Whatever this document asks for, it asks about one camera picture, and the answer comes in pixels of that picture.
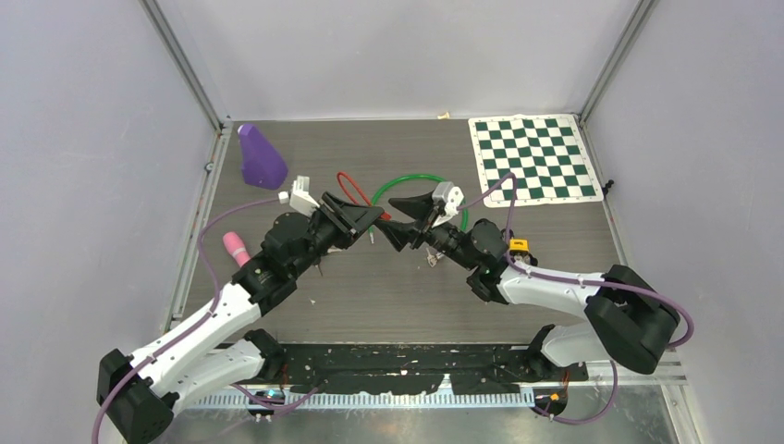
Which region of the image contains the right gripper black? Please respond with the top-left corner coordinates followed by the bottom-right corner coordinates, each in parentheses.
top-left (373, 190), bottom-right (479, 272)

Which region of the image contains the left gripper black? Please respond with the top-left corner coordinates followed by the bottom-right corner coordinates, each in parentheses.
top-left (289, 192), bottom-right (382, 278)

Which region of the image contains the green cable lock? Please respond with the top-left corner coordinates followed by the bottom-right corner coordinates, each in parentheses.
top-left (368, 173), bottom-right (469, 244)

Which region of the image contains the red cable padlock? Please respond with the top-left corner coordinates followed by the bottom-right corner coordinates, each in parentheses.
top-left (336, 171), bottom-right (374, 206)

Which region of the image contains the yellow Opel padlock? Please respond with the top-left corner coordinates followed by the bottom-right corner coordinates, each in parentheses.
top-left (508, 238), bottom-right (538, 266)

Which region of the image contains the small silver key bunch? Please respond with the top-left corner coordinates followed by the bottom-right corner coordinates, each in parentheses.
top-left (426, 249), bottom-right (444, 267)

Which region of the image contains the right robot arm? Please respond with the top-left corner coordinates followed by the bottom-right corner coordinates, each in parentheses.
top-left (375, 191), bottom-right (681, 380)

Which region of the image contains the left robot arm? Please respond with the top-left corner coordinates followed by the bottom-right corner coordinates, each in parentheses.
top-left (90, 191), bottom-right (385, 443)

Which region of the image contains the purple plastic cone block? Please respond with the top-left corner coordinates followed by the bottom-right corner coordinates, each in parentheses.
top-left (238, 123), bottom-right (288, 190)

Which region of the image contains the pink marker pen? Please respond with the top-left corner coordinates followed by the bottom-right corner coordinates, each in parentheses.
top-left (222, 231), bottom-right (251, 267)

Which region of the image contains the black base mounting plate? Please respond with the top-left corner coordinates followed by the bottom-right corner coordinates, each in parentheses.
top-left (274, 343), bottom-right (588, 395)

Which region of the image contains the green white chessboard mat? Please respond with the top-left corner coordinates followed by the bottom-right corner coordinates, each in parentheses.
top-left (468, 114), bottom-right (605, 208)

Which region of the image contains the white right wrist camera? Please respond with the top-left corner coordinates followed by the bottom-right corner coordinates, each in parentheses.
top-left (431, 181), bottom-right (464, 226)

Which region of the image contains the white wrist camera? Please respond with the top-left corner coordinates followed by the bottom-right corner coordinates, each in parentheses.
top-left (288, 175), bottom-right (320, 216)
top-left (431, 181), bottom-right (464, 226)

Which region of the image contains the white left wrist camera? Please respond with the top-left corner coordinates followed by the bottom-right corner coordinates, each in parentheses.
top-left (288, 175), bottom-right (320, 216)

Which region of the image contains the aluminium frame rail front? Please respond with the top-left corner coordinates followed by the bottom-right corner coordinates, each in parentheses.
top-left (129, 342), bottom-right (689, 409)

